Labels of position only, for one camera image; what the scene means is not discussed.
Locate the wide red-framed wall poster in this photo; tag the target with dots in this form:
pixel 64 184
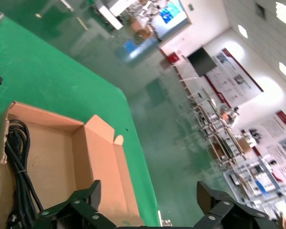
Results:
pixel 233 81

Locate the blue covered table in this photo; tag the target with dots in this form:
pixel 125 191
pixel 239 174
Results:
pixel 135 48

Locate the cardboard box with round hole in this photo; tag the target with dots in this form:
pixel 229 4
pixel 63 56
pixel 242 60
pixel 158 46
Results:
pixel 50 155

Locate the ceiling light panel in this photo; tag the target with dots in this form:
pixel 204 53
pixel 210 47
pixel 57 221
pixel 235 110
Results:
pixel 284 13
pixel 243 31
pixel 284 69

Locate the stacked brown cardboard boxes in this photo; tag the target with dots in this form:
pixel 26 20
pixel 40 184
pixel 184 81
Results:
pixel 141 31

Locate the green table cloth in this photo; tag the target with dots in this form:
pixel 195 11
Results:
pixel 50 71

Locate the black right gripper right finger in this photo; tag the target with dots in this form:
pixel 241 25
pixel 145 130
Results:
pixel 217 205

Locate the long row of workbench racks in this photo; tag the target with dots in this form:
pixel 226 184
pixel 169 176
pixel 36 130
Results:
pixel 219 133

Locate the red fire cabinet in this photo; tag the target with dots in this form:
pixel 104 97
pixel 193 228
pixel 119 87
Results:
pixel 174 57

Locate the dark ceiling vent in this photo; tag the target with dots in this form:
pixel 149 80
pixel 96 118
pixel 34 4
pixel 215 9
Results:
pixel 261 10

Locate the blue display screen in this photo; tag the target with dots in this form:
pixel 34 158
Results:
pixel 171 12

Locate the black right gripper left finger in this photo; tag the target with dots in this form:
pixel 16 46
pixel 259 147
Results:
pixel 85 205

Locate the black wall monitor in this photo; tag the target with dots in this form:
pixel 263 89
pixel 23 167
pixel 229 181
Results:
pixel 201 60

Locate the red-topped wall poster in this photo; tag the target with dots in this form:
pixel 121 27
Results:
pixel 278 128

